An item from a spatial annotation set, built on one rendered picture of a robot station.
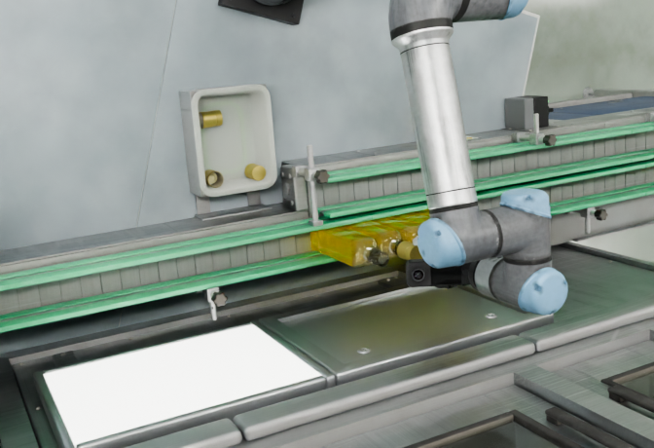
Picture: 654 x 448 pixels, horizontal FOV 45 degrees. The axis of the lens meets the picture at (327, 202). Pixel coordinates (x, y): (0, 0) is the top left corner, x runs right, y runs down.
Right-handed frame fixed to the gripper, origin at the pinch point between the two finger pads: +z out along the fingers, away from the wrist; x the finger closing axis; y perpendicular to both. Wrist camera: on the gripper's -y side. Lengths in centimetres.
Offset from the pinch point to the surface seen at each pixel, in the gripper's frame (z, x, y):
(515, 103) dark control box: 36, 22, 56
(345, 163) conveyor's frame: 28.3, 14.7, 1.3
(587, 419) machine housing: -43.3, -17.2, 0.9
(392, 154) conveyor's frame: 28.6, 15.0, 13.9
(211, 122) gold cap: 36, 26, -26
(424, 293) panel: 11.4, -12.9, 9.2
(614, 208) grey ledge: 28, -9, 83
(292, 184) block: 28.8, 11.7, -11.6
